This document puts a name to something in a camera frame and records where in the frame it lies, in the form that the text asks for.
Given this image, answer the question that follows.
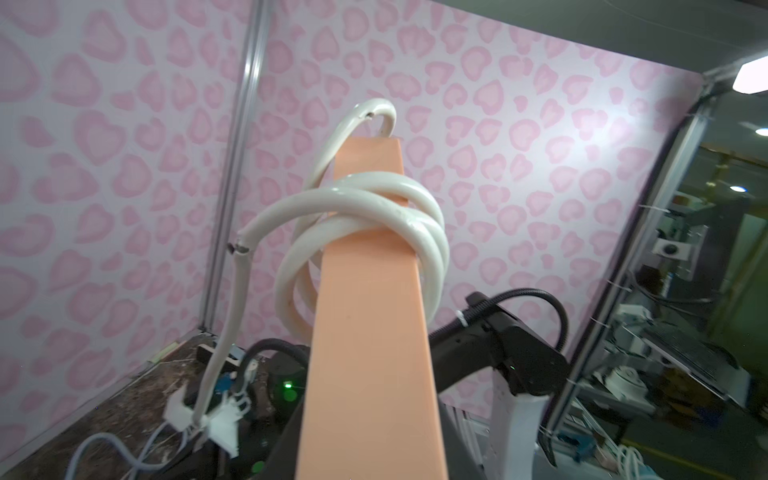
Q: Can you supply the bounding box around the pink power strip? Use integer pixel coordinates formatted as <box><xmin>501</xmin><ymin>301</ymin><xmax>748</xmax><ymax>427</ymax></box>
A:
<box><xmin>295</xmin><ymin>136</ymin><xmax>450</xmax><ymax>480</ymax></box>

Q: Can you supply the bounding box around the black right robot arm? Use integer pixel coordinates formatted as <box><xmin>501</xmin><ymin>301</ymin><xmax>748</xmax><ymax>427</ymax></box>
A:
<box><xmin>251</xmin><ymin>288</ymin><xmax>569</xmax><ymax>479</ymax></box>

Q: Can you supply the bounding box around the white cord of pink strip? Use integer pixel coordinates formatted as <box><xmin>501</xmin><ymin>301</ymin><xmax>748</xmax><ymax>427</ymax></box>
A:
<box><xmin>191</xmin><ymin>98</ymin><xmax>451</xmax><ymax>427</ymax></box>

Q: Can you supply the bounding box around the grey cord of blue strip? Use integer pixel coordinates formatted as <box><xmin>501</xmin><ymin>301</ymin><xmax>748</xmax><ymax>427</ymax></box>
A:
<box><xmin>63</xmin><ymin>419</ymin><xmax>181</xmax><ymax>480</ymax></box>

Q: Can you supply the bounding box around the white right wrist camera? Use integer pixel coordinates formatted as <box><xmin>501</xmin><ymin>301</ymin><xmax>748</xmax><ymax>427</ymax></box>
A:
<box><xmin>163</xmin><ymin>383</ymin><xmax>251</xmax><ymax>458</ymax></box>

